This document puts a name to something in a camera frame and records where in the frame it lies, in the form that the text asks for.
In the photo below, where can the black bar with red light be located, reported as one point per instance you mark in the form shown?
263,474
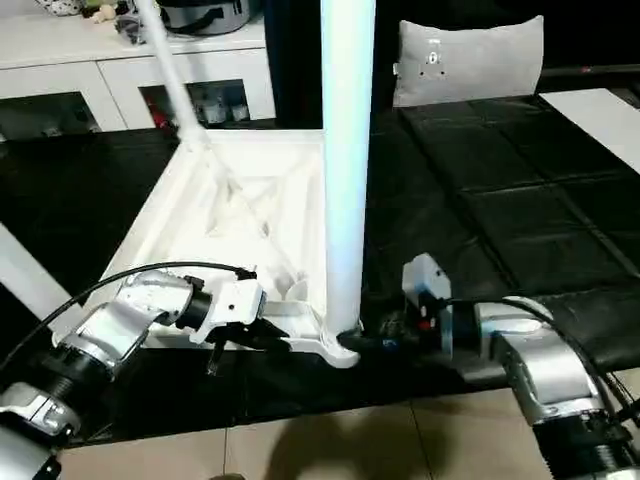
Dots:
590,69

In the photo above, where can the black work mat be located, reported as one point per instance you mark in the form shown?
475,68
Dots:
500,200

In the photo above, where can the white glass-door cabinet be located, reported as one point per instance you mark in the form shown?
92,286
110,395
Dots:
125,65

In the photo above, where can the black furniture with yellow label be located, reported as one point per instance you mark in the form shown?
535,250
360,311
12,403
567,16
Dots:
300,60

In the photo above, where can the beige plush toy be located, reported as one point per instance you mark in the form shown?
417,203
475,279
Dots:
104,14

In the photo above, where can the white flat board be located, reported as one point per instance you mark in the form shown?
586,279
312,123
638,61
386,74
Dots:
595,120

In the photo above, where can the white plastic table leg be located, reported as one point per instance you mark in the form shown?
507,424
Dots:
170,75
25,270
345,150

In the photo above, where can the dark rounded robot torso part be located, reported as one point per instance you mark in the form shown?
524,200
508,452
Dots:
225,477

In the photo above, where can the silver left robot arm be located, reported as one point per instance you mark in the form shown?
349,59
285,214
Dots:
125,310

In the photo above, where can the white plastic table top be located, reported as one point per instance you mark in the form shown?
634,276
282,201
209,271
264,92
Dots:
200,200

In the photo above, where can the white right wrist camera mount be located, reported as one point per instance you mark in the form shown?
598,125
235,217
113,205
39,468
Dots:
425,275

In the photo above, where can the grey cushion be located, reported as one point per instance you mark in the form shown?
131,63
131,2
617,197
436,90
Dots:
465,60

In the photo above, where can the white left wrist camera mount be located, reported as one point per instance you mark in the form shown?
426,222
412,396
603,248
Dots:
235,300

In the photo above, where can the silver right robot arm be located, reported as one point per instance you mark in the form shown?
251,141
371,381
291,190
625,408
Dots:
550,350

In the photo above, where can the white black-spotted plush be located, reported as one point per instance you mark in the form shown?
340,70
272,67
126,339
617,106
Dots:
52,6

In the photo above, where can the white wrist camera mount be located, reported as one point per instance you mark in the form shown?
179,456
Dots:
425,275
235,300

